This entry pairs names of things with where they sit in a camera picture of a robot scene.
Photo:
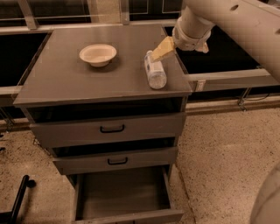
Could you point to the white paper bowl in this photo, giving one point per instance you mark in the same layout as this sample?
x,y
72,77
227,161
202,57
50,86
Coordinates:
x,y
98,55

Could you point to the black metal stand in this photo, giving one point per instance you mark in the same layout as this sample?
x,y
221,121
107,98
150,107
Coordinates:
x,y
11,216

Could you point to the grey top drawer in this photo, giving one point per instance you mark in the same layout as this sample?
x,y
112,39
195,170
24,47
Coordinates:
x,y
108,130

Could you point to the grey drawer cabinet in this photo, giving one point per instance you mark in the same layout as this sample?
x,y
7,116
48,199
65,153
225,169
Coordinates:
x,y
89,102

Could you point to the metal railing frame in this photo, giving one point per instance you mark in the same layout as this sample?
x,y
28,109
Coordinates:
x,y
227,78

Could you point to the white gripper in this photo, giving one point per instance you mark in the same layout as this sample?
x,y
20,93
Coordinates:
x,y
186,40

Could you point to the grey middle drawer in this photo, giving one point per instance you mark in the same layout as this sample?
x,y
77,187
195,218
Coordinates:
x,y
112,161

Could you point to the clear plastic water bottle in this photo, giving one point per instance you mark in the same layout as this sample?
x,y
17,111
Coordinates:
x,y
155,72

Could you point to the grey open bottom drawer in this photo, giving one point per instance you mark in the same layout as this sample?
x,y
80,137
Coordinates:
x,y
133,196

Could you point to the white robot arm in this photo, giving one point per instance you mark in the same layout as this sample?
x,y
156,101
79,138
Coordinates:
x,y
225,180

